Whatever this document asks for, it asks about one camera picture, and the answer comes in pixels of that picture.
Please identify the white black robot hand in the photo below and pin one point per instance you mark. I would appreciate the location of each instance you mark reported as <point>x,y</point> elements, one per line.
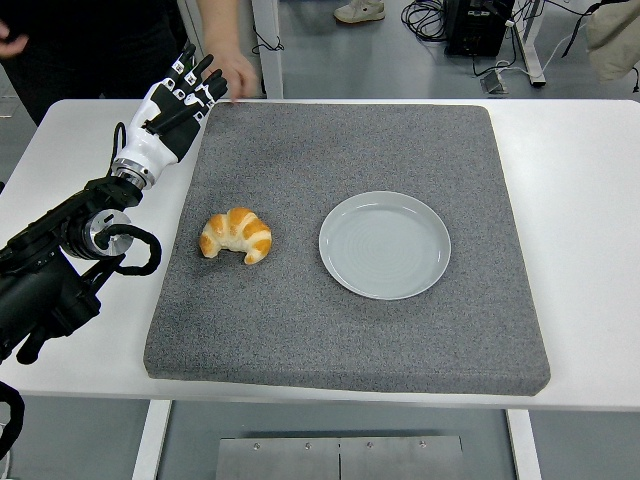
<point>145,145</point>

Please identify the person's right hand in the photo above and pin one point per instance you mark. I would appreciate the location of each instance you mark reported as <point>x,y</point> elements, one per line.
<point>12,45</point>

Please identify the person's left hand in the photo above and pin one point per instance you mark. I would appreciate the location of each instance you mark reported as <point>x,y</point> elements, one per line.
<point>239,72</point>

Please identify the golden croissant bread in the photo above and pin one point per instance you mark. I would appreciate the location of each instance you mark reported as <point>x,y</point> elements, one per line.
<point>240,230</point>

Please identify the person's left forearm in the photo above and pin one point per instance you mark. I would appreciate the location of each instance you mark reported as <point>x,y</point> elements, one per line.
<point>216,25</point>

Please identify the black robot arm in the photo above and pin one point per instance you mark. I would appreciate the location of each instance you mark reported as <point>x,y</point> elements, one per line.
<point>45,295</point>

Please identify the grey round plate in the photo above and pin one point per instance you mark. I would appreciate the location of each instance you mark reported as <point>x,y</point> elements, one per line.
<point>385,250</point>

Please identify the person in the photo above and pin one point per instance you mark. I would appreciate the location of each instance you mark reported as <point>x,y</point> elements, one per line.
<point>75,45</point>

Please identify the white shoe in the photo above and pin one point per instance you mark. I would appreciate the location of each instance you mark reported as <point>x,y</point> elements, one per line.
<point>360,11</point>

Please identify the black computer box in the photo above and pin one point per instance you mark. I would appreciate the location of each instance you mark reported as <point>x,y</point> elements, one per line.
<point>475,30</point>

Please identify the grey floor pedal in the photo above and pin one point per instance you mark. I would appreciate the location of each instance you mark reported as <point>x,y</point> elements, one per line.
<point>494,82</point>

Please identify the grey speckled mat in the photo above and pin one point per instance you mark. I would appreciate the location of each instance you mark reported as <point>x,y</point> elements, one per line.
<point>325,340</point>

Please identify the white desk leg with foot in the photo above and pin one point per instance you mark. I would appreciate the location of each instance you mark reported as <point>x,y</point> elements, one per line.
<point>531,45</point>

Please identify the white table leg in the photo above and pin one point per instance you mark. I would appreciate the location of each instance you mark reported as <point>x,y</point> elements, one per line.
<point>525,445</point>
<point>150,440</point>

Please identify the beige cloth bag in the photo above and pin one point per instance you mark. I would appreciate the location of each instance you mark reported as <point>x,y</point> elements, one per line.
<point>612,40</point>

